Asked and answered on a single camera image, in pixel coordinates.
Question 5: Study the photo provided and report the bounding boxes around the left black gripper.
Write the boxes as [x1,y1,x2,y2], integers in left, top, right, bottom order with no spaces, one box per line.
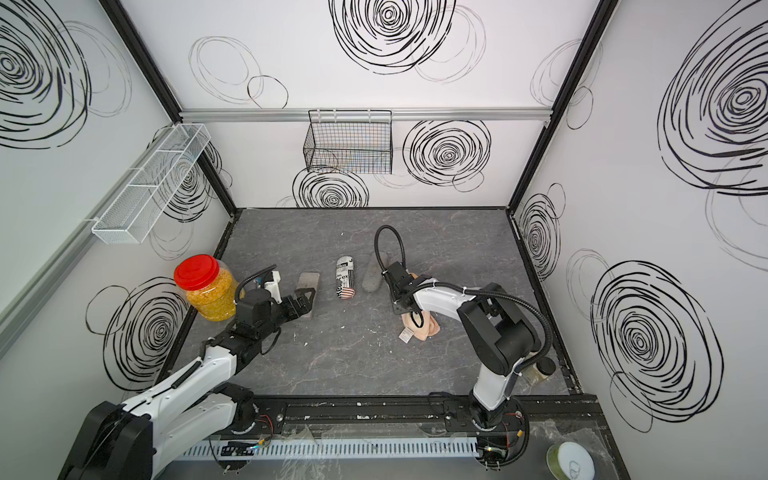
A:
[258,286,316,342]

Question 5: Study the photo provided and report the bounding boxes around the grey rectangular eyeglass case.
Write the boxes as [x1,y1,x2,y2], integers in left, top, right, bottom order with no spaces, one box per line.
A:
[296,272,321,320]

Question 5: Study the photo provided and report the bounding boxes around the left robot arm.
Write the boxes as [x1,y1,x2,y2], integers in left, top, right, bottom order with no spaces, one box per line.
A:
[59,287,316,479]

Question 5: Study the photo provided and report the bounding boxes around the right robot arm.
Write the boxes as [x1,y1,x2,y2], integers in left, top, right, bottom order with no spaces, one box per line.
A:
[382,262,553,430]

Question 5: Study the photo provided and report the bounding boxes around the grey fabric oval eyeglass case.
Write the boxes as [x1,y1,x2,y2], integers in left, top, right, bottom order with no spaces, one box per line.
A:
[361,252,389,293]

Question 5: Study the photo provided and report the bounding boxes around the red lid jar yellow grains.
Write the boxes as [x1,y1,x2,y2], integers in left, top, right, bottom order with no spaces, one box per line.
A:
[173,254,238,322]

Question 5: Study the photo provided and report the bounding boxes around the black corrugated left cable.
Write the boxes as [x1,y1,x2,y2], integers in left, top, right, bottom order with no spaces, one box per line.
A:
[233,263,278,301]

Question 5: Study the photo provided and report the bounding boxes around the black corrugated cable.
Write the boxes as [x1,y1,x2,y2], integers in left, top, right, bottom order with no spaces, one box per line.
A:
[233,263,278,301]
[373,224,554,373]

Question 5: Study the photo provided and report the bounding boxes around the black corrugated right cable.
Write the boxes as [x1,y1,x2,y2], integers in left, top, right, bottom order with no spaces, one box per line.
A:
[373,224,554,373]

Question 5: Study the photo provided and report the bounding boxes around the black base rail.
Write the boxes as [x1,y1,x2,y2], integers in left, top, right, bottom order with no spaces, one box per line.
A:
[203,395,541,437]

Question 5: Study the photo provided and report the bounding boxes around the black wire wall basket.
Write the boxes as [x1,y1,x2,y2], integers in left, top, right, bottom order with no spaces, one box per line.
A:
[302,109,394,174]

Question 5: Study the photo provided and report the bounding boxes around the white slotted cable duct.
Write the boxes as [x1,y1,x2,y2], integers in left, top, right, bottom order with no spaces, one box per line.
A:
[178,437,479,462]

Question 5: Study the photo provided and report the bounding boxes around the white wire wall shelf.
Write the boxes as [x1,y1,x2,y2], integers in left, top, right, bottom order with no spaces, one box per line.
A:
[91,123,212,244]

